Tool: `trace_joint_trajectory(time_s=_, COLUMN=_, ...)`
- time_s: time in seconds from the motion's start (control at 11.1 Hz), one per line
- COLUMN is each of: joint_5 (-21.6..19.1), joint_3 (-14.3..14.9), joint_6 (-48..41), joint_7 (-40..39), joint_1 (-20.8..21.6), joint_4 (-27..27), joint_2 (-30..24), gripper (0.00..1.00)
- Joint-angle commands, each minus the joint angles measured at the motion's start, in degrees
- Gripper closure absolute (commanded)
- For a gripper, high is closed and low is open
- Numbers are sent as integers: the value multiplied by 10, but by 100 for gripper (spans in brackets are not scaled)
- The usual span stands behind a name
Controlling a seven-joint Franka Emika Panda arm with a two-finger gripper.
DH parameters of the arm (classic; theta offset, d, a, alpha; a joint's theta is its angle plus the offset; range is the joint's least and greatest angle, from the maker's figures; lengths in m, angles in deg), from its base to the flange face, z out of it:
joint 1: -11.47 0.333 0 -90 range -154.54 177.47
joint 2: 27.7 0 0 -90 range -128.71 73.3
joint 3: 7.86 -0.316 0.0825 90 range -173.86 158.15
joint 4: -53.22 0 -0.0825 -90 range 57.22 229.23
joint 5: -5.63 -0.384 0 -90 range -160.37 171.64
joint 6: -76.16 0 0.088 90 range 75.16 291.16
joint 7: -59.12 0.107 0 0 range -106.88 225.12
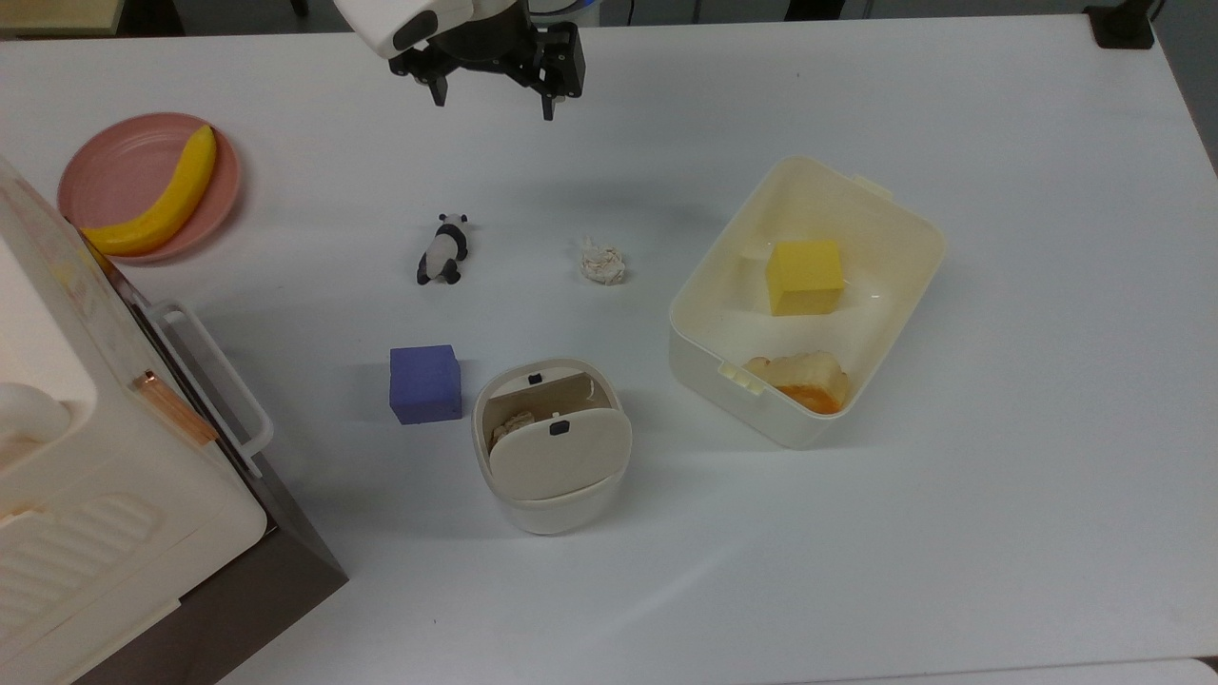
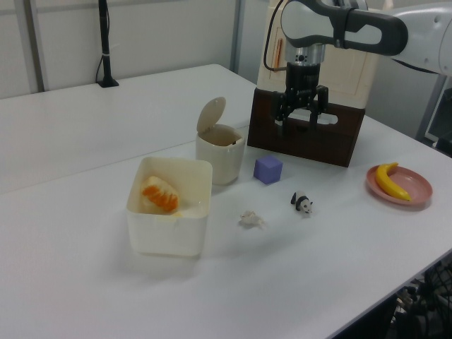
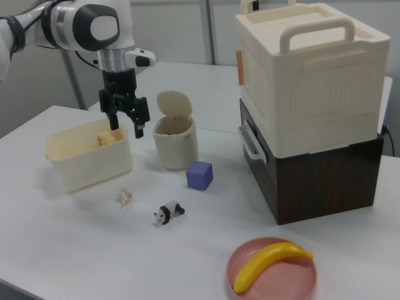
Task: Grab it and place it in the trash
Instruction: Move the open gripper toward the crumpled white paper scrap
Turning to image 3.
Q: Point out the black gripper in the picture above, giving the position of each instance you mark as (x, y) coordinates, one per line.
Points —
(120, 87)

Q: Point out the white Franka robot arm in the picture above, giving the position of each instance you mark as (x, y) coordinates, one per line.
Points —
(78, 28)

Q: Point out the cream trash can with lid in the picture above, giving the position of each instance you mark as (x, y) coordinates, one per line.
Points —
(175, 137)

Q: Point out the yellow sponge piece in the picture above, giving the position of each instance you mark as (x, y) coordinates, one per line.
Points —
(106, 137)

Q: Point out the cream rectangular plastic bin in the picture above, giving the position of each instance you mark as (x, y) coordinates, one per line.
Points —
(90, 156)

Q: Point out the crumpled white paper ball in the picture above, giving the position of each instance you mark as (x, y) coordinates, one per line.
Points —
(125, 197)

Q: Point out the purple cube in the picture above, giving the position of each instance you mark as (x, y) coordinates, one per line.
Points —
(199, 175)

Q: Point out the panda toy figure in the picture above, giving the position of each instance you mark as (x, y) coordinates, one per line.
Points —
(168, 213)

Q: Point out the yellow banana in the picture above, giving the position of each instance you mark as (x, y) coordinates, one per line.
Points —
(265, 262)

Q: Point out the dark wooden drawer box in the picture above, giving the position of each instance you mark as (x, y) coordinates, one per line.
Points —
(318, 181)

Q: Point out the pink plate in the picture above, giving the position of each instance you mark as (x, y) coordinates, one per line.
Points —
(281, 275)

